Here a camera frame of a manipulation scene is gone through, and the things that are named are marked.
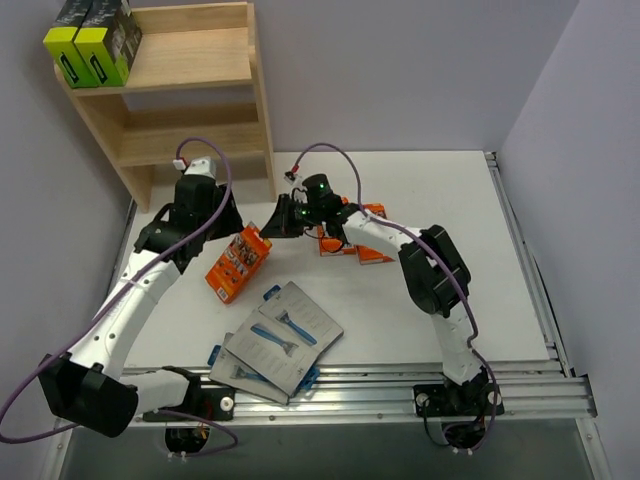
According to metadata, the grey blue razor pack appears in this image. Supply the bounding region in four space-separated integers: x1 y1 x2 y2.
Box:
209 332 289 405
258 281 344 354
226 310 319 396

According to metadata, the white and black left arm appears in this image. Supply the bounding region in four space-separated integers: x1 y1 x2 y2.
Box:
37 174 243 438

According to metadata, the grey blue razor pack middle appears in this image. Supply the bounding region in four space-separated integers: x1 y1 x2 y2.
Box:
226 310 319 396

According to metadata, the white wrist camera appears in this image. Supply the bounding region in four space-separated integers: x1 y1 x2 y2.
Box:
172 156 216 180
284 169 303 185

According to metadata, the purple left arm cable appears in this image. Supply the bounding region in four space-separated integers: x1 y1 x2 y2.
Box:
0 137 239 458

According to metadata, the aluminium rail frame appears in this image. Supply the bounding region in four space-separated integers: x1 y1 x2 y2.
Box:
49 149 616 480

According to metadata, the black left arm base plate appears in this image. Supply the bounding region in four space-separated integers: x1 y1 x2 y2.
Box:
161 382 236 422

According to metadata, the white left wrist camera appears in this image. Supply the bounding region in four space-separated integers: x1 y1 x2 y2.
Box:
172 156 216 180

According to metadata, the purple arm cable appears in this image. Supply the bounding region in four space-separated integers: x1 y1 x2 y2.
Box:
289 143 499 451
0 137 239 458

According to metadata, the grey blue razor pack lower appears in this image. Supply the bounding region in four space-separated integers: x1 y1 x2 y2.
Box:
209 332 289 405

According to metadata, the grey blue razor pack upper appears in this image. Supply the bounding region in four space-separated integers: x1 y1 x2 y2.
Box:
258 281 344 354

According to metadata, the orange razor box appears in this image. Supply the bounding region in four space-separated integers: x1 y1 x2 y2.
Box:
355 222 395 265
205 222 272 305
316 226 356 257

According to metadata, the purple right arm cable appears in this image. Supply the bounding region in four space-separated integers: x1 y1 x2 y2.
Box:
289 143 499 451

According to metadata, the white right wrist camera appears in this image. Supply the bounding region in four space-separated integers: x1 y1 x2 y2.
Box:
284 169 303 185

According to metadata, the black green razor box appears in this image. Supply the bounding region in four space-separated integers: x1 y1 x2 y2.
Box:
43 0 98 89
74 0 143 87

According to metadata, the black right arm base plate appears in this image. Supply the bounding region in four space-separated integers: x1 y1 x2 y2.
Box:
413 381 505 417

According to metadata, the wooden three-tier shelf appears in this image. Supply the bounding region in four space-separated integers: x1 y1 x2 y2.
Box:
63 2 275 211

